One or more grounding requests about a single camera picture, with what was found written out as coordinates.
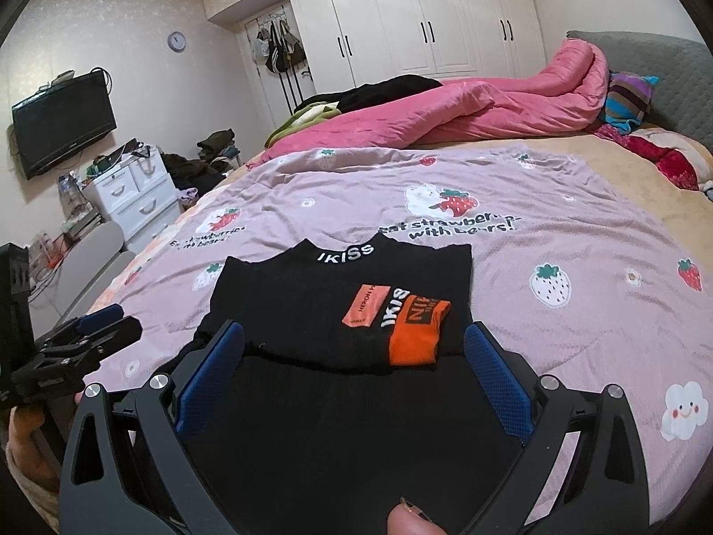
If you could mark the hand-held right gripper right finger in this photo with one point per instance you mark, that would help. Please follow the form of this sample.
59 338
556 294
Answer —
501 379

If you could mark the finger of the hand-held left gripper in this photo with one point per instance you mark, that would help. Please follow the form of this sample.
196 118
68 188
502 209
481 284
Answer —
106 340
94 320

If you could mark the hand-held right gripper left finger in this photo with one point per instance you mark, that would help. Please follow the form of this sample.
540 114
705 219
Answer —
209 373

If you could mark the black sweater with orange cuffs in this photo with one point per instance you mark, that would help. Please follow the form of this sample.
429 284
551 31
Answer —
289 301

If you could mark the dark clothes pile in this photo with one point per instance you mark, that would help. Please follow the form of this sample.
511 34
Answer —
200 170

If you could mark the person's left hand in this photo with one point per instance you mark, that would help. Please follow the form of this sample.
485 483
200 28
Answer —
30 440

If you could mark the person's right hand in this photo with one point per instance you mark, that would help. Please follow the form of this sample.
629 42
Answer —
412 521

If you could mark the grey padded chair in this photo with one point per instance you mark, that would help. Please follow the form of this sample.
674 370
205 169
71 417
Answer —
94 256

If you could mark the white drawer cabinet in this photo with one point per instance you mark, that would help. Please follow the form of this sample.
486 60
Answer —
139 200

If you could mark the lilac strawberry printed blanket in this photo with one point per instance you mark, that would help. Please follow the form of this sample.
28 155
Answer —
557 223

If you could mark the black television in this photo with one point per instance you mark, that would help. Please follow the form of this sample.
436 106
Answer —
61 128

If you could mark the pink quilt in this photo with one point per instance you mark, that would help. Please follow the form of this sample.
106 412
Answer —
445 111

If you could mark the yellow-green cloth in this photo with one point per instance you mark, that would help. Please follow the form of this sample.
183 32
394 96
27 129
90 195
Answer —
306 117

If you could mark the white door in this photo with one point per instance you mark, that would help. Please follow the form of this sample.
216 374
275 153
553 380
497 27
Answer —
262 95

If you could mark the striped pillow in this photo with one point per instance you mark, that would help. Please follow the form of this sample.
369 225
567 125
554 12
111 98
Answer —
626 100

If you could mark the black garment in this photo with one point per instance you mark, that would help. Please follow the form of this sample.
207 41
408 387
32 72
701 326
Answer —
384 89

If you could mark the hanging bags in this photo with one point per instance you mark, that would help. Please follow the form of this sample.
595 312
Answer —
281 47

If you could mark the grey quilted headboard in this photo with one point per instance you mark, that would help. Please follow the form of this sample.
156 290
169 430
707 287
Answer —
679 83

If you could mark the white wardrobe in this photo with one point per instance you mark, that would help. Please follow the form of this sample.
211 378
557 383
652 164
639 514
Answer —
390 22

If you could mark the round wall clock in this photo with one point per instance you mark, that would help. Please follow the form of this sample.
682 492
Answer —
177 41

